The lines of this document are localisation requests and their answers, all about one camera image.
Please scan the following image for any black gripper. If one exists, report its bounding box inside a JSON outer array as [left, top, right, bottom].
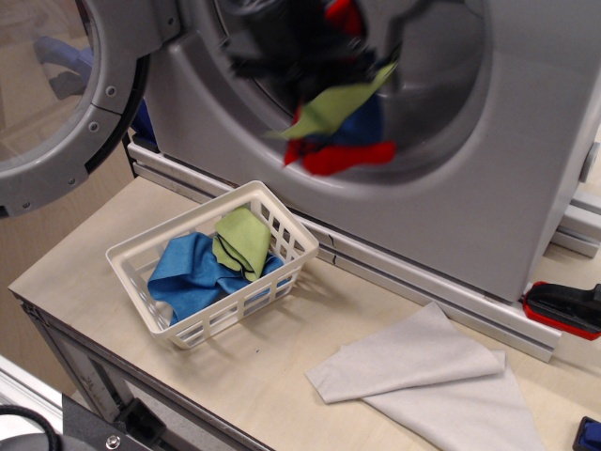
[[224, 1, 375, 101]]

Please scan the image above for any light green cloth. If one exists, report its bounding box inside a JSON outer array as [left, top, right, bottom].
[[265, 61, 398, 140]]

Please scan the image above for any blue cloth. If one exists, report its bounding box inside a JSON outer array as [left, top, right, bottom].
[[147, 233, 258, 325], [329, 94, 384, 146]]

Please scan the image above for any red cloth with black lines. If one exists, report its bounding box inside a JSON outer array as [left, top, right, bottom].
[[283, 0, 398, 177]]

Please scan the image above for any white plastic basket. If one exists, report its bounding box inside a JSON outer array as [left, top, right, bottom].
[[106, 181, 318, 350]]

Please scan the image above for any grey toy washing machine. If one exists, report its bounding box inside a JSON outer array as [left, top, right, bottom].
[[146, 1, 600, 301]]

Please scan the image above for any round washing machine door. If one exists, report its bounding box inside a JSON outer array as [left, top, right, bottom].
[[1, 1, 180, 218]]

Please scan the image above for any green cloth with black trim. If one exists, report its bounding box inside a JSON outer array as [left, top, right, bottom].
[[212, 207, 271, 282]]

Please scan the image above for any grey folded cloth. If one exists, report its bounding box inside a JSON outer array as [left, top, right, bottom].
[[306, 303, 544, 450]]

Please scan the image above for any red black clamp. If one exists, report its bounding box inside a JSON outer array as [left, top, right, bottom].
[[521, 282, 600, 341]]

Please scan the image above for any blue black clamp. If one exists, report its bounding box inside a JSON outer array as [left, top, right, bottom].
[[572, 416, 601, 451]]

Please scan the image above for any aluminium profile rail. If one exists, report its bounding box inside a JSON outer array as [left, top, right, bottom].
[[126, 144, 562, 362]]

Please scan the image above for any black metal bracket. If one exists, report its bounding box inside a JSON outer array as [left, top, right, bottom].
[[61, 395, 166, 450]]

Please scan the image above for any black braided cable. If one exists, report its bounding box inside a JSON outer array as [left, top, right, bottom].
[[0, 404, 65, 451]]

